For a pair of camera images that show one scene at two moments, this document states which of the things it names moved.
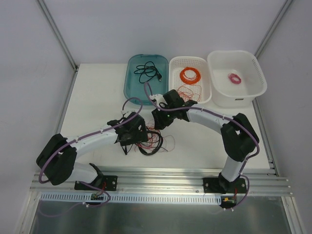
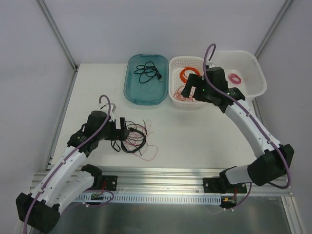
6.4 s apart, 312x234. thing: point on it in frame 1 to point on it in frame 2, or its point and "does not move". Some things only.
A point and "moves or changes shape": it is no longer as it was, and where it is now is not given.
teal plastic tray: [140, 69] does not move
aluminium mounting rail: [168, 182] does not move
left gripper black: [134, 137] to [122, 128]
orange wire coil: [188, 81] does not move
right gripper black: [159, 121] to [195, 85]
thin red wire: [189, 92] does not move
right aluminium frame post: [272, 28] does not move
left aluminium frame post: [57, 33] does not move
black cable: [156, 149] moves or changes shape
